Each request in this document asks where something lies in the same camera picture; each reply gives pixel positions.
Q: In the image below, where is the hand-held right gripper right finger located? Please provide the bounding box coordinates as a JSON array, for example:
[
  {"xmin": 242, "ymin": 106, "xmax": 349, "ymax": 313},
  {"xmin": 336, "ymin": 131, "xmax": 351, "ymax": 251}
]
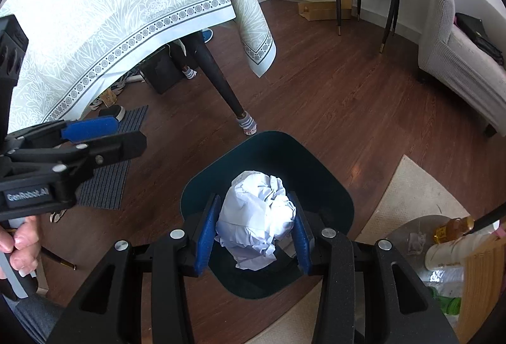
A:
[{"xmin": 287, "ymin": 192, "xmax": 461, "ymax": 344}]

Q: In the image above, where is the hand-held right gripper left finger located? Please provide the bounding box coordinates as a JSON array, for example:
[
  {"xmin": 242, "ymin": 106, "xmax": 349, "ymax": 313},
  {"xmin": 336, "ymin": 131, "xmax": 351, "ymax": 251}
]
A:
[{"xmin": 45, "ymin": 193, "xmax": 223, "ymax": 344}]

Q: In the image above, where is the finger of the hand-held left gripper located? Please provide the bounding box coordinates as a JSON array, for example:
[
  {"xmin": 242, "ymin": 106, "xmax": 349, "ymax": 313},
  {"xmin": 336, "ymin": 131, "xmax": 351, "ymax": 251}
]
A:
[
  {"xmin": 2, "ymin": 116, "xmax": 120, "ymax": 150},
  {"xmin": 6, "ymin": 130, "xmax": 148, "ymax": 190}
]

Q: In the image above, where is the paper ball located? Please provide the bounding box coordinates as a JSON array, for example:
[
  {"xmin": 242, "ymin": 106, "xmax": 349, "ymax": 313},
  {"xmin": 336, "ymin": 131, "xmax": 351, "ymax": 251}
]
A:
[{"xmin": 215, "ymin": 169, "xmax": 297, "ymax": 270}]

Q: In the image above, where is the dark teal trash bin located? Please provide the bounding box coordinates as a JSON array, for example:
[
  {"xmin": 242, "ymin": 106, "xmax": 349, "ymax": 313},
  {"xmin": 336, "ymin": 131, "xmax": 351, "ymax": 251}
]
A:
[{"xmin": 179, "ymin": 131, "xmax": 354, "ymax": 299}]

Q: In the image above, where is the person's left hand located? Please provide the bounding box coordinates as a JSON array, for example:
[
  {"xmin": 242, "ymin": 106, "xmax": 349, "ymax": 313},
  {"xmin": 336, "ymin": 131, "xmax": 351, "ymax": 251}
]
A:
[{"xmin": 0, "ymin": 215, "xmax": 42, "ymax": 279}]

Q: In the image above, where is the black shoe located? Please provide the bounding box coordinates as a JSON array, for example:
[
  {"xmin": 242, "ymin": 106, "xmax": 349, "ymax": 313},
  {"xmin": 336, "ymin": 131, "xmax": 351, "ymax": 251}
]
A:
[{"xmin": 99, "ymin": 105, "xmax": 126, "ymax": 123}]

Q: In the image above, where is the beige sneaker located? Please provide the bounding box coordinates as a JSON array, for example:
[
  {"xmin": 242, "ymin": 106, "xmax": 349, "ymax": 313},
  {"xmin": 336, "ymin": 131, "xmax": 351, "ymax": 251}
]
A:
[{"xmin": 89, "ymin": 89, "xmax": 123, "ymax": 111}]

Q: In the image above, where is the grey striped doormat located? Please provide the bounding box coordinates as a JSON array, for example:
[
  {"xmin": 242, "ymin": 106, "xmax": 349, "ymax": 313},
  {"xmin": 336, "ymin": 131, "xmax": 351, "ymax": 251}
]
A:
[{"xmin": 77, "ymin": 105, "xmax": 149, "ymax": 210}]

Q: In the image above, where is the black chair leg gold tip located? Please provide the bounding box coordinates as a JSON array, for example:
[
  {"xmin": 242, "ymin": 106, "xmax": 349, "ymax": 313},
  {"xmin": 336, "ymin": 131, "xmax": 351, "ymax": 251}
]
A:
[{"xmin": 40, "ymin": 247, "xmax": 77, "ymax": 270}]

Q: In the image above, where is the grey sneaker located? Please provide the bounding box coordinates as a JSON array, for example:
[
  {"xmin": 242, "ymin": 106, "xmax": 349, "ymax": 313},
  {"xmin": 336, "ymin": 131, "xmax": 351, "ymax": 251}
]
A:
[{"xmin": 119, "ymin": 67, "xmax": 147, "ymax": 86}]

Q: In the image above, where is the black storage box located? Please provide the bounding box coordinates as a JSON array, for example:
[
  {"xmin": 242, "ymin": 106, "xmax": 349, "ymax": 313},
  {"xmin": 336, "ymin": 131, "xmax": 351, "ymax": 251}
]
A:
[{"xmin": 140, "ymin": 46, "xmax": 186, "ymax": 94}]

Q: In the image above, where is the round glass side table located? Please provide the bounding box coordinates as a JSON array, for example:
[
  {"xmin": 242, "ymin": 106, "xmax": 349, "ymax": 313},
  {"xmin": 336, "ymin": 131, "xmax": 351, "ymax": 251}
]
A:
[{"xmin": 381, "ymin": 214, "xmax": 475, "ymax": 281}]

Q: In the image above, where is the black table leg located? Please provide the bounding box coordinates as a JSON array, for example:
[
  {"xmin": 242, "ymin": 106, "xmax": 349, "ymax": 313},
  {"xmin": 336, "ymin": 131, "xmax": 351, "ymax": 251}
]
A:
[
  {"xmin": 186, "ymin": 32, "xmax": 244, "ymax": 119},
  {"xmin": 170, "ymin": 46, "xmax": 191, "ymax": 70}
]

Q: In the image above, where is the beige rug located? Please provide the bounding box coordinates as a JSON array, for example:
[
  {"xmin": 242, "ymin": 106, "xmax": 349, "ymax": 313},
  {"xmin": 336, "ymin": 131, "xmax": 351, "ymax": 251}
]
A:
[{"xmin": 245, "ymin": 154, "xmax": 506, "ymax": 344}]

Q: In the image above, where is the patterned white tablecloth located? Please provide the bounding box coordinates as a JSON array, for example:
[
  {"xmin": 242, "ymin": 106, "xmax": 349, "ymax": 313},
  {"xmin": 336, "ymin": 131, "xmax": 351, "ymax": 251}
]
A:
[{"xmin": 0, "ymin": 0, "xmax": 277, "ymax": 135}]

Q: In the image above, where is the grey trouser leg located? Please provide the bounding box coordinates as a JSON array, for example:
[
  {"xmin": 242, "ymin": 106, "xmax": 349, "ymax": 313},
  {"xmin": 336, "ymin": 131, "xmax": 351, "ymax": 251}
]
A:
[{"xmin": 8, "ymin": 294, "xmax": 66, "ymax": 344}]

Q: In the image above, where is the white plastic bottle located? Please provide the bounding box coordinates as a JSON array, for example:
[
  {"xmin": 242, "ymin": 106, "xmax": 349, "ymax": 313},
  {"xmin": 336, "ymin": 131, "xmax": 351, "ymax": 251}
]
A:
[{"xmin": 425, "ymin": 233, "xmax": 499, "ymax": 270}]

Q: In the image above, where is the amber liquid bottle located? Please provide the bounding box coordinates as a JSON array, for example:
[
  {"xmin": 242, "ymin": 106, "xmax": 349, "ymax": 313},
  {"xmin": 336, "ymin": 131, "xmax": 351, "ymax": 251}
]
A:
[{"xmin": 433, "ymin": 215, "xmax": 475, "ymax": 244}]

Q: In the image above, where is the green bottle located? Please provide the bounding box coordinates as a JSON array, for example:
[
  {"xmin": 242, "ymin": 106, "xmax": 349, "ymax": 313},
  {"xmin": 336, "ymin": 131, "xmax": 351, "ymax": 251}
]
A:
[{"xmin": 429, "ymin": 286, "xmax": 463, "ymax": 315}]

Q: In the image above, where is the wooden table shelf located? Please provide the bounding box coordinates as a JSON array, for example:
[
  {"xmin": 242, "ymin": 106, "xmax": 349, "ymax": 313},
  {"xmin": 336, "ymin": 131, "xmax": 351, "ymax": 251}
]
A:
[{"xmin": 459, "ymin": 237, "xmax": 506, "ymax": 344}]

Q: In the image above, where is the cardboard box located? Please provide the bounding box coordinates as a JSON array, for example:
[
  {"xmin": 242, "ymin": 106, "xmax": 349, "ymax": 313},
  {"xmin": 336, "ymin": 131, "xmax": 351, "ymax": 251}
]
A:
[{"xmin": 297, "ymin": 0, "xmax": 352, "ymax": 21}]

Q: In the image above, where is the grey sofa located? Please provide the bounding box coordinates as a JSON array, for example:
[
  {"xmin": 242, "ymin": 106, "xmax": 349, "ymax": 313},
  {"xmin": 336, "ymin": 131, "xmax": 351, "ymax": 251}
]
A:
[{"xmin": 418, "ymin": 0, "xmax": 506, "ymax": 137}]

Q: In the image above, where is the dark handbag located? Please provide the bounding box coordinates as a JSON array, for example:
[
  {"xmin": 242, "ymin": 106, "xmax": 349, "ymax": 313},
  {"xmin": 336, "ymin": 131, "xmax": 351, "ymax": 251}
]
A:
[{"xmin": 470, "ymin": 34, "xmax": 505, "ymax": 66}]

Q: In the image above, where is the black laptop bag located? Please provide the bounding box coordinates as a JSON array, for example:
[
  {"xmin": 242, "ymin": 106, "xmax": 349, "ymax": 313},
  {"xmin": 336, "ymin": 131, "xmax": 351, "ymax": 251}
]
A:
[{"xmin": 454, "ymin": 12, "xmax": 486, "ymax": 41}]

